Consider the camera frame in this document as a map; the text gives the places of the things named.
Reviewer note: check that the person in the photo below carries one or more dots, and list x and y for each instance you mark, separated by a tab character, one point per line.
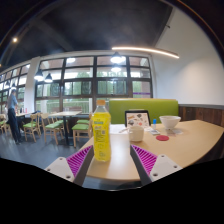
12	116

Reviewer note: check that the cream ceramic mug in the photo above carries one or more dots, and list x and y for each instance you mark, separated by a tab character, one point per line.
136	134

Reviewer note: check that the dark-framed window wall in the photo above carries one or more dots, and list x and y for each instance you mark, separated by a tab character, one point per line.
93	85

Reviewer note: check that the black pendant ceiling lamps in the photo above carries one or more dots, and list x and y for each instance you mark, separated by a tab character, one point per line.
116	59

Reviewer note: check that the white ceramic bowl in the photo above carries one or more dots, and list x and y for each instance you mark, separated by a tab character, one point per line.
170	121

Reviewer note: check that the green upholstered bench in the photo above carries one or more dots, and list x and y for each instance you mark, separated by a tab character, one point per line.
156	107

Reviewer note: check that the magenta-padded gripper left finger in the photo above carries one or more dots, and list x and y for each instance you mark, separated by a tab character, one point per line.
65	168

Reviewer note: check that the wooden chairs with green seats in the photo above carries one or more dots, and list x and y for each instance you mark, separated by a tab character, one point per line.
53	126

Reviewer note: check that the white paper sheets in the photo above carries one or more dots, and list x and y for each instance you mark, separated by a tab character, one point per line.
116	128

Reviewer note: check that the yellow drink bottle orange cap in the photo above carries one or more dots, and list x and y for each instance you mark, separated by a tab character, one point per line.
101	133

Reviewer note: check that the small blue-capped bottle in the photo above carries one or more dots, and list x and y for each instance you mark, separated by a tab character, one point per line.
154	124

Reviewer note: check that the flat round red coaster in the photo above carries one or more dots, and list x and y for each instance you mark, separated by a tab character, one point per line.
162	137

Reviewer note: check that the black tablet with stickers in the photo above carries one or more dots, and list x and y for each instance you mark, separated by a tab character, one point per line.
137	119

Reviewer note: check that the light wooden dining table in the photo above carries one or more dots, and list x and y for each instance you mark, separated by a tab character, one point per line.
65	114

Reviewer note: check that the long curved linear light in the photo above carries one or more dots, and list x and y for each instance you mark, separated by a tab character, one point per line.
146	50

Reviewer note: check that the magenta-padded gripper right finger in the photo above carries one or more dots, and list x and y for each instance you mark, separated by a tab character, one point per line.
160	167

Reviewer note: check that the small dark flat device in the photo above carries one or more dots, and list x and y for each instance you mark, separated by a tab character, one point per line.
154	131

